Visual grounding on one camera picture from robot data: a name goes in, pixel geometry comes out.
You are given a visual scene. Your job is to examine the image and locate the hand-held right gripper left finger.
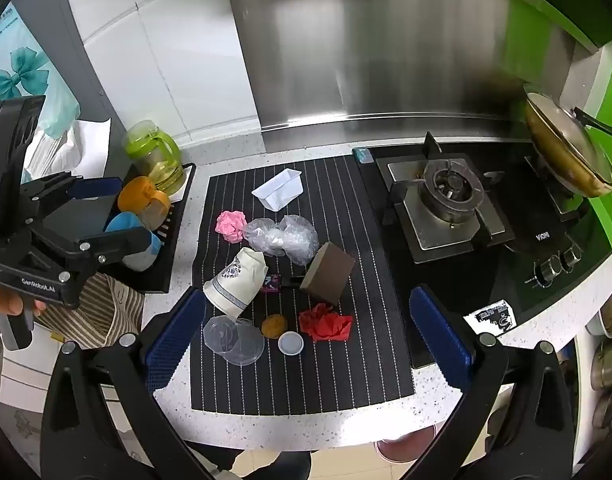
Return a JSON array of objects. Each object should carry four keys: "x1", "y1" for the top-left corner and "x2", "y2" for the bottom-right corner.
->
[{"x1": 40, "y1": 286, "x2": 217, "y2": 480}]

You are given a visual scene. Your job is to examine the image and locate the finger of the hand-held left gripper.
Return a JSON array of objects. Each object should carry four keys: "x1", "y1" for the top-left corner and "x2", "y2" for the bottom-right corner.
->
[
  {"x1": 20, "y1": 171, "x2": 124, "y2": 227},
  {"x1": 28, "y1": 227, "x2": 153, "y2": 282}
]

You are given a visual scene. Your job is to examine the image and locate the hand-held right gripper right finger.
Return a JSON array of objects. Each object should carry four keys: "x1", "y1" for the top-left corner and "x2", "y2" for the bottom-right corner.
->
[{"x1": 408, "y1": 284, "x2": 576, "y2": 480}]

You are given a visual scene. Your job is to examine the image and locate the clear plastic lid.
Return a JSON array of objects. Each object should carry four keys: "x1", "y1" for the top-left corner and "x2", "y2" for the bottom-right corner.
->
[{"x1": 203, "y1": 316, "x2": 265, "y2": 366}]

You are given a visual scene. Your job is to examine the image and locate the patterned white paper cup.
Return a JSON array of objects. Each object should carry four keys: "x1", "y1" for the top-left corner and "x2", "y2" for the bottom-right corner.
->
[{"x1": 203, "y1": 247, "x2": 267, "y2": 319}]

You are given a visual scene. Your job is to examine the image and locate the brown ball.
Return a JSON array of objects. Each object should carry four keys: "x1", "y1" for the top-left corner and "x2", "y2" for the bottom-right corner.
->
[{"x1": 262, "y1": 314, "x2": 287, "y2": 339}]

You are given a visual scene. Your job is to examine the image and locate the pink paper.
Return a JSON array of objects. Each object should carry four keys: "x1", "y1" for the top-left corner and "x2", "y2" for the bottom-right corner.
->
[{"x1": 215, "y1": 210, "x2": 247, "y2": 243}]

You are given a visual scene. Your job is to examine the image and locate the red paper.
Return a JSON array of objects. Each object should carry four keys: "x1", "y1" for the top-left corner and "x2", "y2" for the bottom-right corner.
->
[{"x1": 299, "y1": 303, "x2": 354, "y2": 343}]

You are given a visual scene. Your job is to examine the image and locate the small white round lid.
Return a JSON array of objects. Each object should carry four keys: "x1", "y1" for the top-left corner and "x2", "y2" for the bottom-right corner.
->
[{"x1": 278, "y1": 331, "x2": 305, "y2": 357}]

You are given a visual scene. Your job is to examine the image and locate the brown cardboard box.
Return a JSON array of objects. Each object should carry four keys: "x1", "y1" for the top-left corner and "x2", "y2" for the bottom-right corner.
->
[{"x1": 300, "y1": 241, "x2": 357, "y2": 307}]

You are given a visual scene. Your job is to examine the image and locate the clear plastic bag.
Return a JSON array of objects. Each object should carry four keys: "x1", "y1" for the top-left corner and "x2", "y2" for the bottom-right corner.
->
[{"x1": 242, "y1": 215, "x2": 320, "y2": 266}]

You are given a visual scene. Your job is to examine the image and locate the white paper box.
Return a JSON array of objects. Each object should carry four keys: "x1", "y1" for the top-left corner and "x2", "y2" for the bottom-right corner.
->
[{"x1": 252, "y1": 169, "x2": 304, "y2": 212}]

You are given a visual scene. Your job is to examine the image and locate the person's left hand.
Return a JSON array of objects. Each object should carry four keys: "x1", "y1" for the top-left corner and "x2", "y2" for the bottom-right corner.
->
[{"x1": 0, "y1": 276, "x2": 47, "y2": 318}]

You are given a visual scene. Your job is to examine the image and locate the blue lidded cup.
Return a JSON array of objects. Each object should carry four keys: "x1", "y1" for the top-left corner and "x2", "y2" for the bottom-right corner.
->
[{"x1": 105, "y1": 211, "x2": 161, "y2": 272}]

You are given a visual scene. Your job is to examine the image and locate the orange lidded cup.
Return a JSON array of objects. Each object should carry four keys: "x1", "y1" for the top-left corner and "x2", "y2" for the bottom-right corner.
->
[{"x1": 117, "y1": 176, "x2": 171, "y2": 228}]

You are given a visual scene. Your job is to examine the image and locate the black drain tray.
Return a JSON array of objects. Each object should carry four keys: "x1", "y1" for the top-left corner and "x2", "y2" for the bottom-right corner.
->
[{"x1": 68, "y1": 162, "x2": 197, "y2": 295}]

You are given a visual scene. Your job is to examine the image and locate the white paper sheet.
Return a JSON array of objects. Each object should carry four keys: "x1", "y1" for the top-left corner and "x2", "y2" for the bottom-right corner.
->
[{"x1": 23, "y1": 119, "x2": 112, "y2": 181}]

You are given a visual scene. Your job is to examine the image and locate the white black sticker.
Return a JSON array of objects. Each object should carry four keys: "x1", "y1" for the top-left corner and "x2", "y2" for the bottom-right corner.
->
[{"x1": 463, "y1": 299, "x2": 517, "y2": 333}]

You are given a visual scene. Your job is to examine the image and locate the green lidded jug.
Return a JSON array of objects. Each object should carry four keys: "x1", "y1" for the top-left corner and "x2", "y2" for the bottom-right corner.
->
[{"x1": 124, "y1": 120, "x2": 185, "y2": 196}]

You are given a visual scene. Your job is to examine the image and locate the beige striped cloth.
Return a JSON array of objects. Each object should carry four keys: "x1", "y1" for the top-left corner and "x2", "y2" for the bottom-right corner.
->
[{"x1": 33, "y1": 272, "x2": 146, "y2": 351}]

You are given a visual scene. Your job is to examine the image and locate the black striped mat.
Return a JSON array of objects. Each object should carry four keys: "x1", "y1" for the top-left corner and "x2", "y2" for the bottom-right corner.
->
[{"x1": 190, "y1": 155, "x2": 417, "y2": 417}]

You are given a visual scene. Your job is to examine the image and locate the pink round basin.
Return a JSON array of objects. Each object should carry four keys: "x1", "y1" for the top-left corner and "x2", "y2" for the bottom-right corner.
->
[{"x1": 373, "y1": 422, "x2": 441, "y2": 463}]

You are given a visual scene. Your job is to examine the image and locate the black glass gas stove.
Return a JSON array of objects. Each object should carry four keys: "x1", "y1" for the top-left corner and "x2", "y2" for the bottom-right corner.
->
[{"x1": 366, "y1": 140, "x2": 612, "y2": 368}]

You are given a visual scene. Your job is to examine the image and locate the pale bag with teal bow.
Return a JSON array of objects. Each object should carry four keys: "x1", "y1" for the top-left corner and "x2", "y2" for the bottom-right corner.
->
[{"x1": 0, "y1": 2, "x2": 82, "y2": 136}]

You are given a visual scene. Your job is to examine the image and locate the steel burner with grate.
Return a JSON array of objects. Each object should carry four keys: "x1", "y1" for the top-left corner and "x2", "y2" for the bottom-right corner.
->
[
  {"x1": 524, "y1": 152, "x2": 594, "y2": 221},
  {"x1": 377, "y1": 132, "x2": 516, "y2": 265}
]

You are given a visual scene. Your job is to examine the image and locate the white open shelf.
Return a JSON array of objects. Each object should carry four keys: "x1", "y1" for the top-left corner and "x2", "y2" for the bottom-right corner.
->
[{"x1": 570, "y1": 280, "x2": 612, "y2": 466}]

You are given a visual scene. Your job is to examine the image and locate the person's dark pants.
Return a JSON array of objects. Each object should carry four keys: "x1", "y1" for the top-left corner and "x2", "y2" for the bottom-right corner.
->
[{"x1": 201, "y1": 447, "x2": 311, "y2": 480}]

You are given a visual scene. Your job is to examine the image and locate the steel pot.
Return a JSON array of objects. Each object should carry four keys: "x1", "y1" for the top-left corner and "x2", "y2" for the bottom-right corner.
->
[
  {"x1": 590, "y1": 337, "x2": 612, "y2": 391},
  {"x1": 593, "y1": 390, "x2": 612, "y2": 428}
]

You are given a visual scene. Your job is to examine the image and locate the brown frying pan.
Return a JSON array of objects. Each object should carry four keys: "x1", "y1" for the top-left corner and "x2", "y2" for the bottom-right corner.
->
[{"x1": 523, "y1": 82, "x2": 612, "y2": 198}]

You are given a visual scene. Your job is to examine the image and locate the glass pan lid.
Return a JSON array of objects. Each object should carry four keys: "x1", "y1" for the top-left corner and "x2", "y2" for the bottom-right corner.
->
[{"x1": 528, "y1": 91, "x2": 612, "y2": 186}]

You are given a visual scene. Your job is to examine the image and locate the steel backsplash panel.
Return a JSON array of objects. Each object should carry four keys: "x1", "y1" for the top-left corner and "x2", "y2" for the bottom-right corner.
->
[{"x1": 221, "y1": 0, "x2": 526, "y2": 133}]

